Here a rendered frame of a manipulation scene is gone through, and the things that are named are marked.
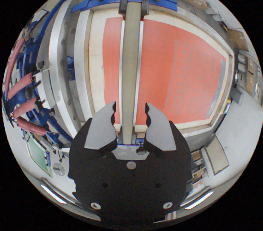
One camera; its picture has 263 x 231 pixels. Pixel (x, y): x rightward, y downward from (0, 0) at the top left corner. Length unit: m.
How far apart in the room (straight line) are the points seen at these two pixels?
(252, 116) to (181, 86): 3.54
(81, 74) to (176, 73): 0.31
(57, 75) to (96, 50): 0.14
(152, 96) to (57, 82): 0.32
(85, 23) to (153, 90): 0.32
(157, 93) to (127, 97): 0.15
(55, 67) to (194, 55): 0.46
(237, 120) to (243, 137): 0.79
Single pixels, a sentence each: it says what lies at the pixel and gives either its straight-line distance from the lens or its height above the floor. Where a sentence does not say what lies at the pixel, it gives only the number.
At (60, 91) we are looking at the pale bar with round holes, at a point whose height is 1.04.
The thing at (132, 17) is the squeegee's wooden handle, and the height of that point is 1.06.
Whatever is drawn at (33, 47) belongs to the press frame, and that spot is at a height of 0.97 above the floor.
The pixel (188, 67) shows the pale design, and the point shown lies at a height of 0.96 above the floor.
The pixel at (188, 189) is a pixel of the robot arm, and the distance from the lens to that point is 0.73.
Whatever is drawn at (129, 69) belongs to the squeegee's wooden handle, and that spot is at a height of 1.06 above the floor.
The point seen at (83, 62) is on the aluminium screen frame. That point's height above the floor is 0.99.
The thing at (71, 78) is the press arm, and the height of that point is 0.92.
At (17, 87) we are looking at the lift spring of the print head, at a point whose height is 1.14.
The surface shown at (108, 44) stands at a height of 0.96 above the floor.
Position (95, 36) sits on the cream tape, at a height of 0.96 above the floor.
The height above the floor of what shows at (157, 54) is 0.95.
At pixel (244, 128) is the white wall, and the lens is 3.78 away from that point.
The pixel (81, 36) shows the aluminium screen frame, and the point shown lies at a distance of 0.29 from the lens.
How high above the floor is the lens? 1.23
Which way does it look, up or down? 61 degrees down
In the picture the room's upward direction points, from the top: 177 degrees clockwise
